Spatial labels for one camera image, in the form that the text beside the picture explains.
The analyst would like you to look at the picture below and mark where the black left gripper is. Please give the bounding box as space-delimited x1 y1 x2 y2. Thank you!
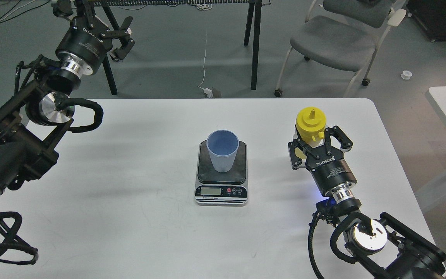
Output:
52 0 135 76

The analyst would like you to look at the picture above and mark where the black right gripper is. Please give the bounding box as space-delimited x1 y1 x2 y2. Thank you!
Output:
287 126 357 197

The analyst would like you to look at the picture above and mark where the yellow squeeze bottle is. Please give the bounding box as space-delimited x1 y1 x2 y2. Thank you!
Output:
293 107 327 148

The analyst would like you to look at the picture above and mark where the blue ribbed plastic cup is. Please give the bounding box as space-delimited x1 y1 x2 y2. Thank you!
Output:
206 129 240 173

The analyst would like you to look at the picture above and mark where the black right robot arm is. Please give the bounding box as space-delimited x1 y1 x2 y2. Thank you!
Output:
287 126 446 279

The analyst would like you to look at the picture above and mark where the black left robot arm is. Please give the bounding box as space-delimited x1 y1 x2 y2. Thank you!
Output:
0 0 142 265

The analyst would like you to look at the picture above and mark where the digital kitchen scale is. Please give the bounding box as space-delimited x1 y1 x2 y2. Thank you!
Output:
194 141 249 206

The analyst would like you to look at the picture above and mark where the small white spool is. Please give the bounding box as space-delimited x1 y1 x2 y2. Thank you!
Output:
400 70 413 81

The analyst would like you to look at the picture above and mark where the grey office chair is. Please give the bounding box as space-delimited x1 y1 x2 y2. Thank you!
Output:
274 0 407 97

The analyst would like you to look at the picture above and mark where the black trestle table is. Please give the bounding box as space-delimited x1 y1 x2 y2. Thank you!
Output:
63 0 272 95

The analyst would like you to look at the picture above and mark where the black cabinet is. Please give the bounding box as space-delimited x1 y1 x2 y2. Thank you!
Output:
407 0 446 42

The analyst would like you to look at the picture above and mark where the white cable with plug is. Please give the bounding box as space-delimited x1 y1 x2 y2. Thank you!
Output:
197 2 222 98

